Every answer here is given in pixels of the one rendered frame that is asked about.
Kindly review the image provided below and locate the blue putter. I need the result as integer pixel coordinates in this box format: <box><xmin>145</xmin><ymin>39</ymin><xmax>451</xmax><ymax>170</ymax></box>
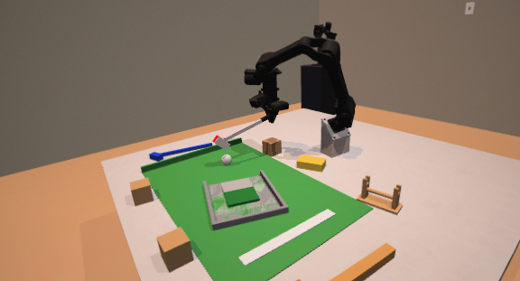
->
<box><xmin>149</xmin><ymin>143</ymin><xmax>212</xmax><ymax>162</ymax></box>

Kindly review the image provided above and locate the white golf ball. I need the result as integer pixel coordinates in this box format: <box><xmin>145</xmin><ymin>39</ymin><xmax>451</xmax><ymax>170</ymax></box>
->
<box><xmin>221</xmin><ymin>155</ymin><xmax>232</xmax><ymax>165</ymax></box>

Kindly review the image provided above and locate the white flat strip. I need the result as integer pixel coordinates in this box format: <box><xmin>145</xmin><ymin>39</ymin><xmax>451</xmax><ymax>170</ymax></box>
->
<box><xmin>238</xmin><ymin>209</ymin><xmax>336</xmax><ymax>266</ymax></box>

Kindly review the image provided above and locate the green putting mat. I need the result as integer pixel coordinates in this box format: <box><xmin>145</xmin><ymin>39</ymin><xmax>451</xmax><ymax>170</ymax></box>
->
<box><xmin>143</xmin><ymin>143</ymin><xmax>374</xmax><ymax>281</ymax></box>

